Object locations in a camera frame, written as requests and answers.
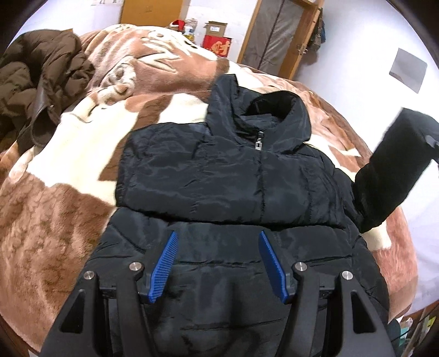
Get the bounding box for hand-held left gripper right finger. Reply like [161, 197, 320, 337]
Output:
[258, 230, 399, 357]

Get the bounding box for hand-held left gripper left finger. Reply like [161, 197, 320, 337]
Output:
[40, 231, 179, 357]

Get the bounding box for black puffer jacket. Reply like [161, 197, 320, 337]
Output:
[90, 74, 439, 357]

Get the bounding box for clothes hanging on door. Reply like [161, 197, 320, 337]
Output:
[306, 16, 326, 65]

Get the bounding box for brown and cream printed blanket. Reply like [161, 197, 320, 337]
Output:
[0, 23, 420, 357]

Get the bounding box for grey door curtain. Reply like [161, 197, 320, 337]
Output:
[245, 0, 311, 74]

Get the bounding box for wooden door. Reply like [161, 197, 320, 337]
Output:
[237, 0, 325, 82]

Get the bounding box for brown puffer jacket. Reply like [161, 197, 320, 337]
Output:
[0, 29, 96, 155]

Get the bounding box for red box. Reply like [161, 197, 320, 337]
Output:
[202, 34, 233, 59]

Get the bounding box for clear plastic bottles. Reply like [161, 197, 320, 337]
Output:
[184, 18, 199, 41]

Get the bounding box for open cardboard box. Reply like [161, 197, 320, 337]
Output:
[203, 21, 228, 38]

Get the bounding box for wooden wardrobe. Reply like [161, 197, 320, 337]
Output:
[118, 0, 191, 27]

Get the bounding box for grey wall panel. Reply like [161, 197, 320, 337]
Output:
[389, 48, 428, 94]

